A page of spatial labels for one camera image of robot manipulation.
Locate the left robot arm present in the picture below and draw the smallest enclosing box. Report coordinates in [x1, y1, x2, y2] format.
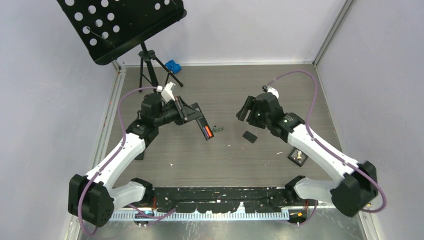
[67, 93, 210, 228]

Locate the black tripod stand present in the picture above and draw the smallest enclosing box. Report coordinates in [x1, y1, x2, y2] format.
[138, 42, 184, 88]

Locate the dark green battery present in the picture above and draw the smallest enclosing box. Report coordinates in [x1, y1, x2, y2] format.
[212, 125, 224, 133]

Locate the orange battery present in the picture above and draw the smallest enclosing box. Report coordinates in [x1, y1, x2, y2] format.
[203, 125, 214, 139]

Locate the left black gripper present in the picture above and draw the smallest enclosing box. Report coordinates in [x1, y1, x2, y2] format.
[154, 96, 203, 127]

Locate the black remote control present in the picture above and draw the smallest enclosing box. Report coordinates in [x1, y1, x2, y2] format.
[190, 102, 214, 141]
[134, 151, 145, 161]

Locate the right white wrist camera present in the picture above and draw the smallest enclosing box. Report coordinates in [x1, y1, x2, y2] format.
[262, 85, 280, 99]

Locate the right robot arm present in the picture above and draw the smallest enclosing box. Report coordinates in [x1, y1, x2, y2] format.
[236, 92, 380, 217]

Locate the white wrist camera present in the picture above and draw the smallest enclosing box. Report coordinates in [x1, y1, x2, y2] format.
[262, 85, 280, 99]
[156, 81, 176, 103]

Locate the blue plastic object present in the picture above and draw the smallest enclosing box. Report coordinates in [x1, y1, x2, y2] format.
[165, 60, 182, 74]

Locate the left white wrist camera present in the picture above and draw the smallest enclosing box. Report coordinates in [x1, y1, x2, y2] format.
[156, 81, 176, 103]

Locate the small black square frame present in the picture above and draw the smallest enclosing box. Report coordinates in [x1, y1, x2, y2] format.
[287, 147, 309, 167]

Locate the black perforated music stand desk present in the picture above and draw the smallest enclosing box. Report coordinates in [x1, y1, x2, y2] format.
[57, 0, 187, 66]

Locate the black battery cover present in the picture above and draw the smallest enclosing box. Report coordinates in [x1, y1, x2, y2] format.
[242, 130, 258, 144]

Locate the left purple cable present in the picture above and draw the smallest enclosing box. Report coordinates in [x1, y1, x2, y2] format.
[77, 86, 160, 237]

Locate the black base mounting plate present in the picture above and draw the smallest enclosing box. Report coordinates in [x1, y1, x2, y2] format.
[140, 186, 305, 214]

